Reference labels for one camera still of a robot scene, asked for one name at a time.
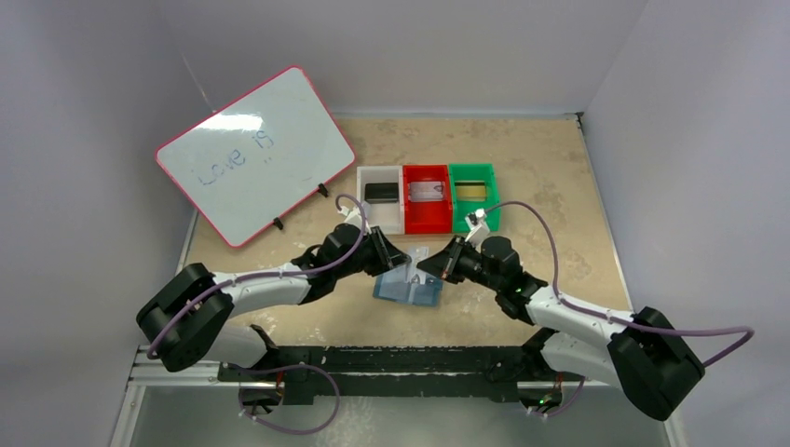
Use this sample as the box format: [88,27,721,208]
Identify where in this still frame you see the silver card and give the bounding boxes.
[408,181,445,203]

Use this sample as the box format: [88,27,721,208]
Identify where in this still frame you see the gold card in green bin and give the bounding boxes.
[454,181,489,202]

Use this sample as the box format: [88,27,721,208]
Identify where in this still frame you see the red plastic bin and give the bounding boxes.
[402,165,453,235]

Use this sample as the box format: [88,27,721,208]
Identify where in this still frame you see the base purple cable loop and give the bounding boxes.
[237,363,342,436]

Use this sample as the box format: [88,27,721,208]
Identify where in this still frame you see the white plastic bin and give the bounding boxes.
[356,165,405,236]

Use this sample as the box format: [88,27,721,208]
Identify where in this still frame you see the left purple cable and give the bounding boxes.
[144,193,370,361]

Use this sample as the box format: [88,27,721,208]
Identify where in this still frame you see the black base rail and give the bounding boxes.
[218,345,576,410]

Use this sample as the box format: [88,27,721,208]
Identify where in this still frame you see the green plastic bin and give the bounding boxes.
[448,164,500,233]

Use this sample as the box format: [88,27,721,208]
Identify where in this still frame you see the blue card holder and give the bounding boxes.
[373,246,443,307]

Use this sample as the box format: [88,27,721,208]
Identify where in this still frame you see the pink framed whiteboard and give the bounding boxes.
[155,66,356,248]

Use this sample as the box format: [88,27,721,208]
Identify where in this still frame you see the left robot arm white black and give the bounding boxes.
[136,223,411,373]

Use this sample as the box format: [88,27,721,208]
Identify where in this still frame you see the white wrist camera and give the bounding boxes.
[338,206,370,232]
[465,209,490,247]

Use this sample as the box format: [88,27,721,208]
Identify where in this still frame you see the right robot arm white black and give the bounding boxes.
[417,237,705,421]

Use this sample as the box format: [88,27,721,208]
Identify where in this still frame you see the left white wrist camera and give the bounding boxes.
[338,206,370,232]

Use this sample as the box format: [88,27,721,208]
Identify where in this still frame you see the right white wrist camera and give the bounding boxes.
[465,209,490,247]

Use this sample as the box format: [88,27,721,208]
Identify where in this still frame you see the black card in white bin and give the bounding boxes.
[363,182,401,204]

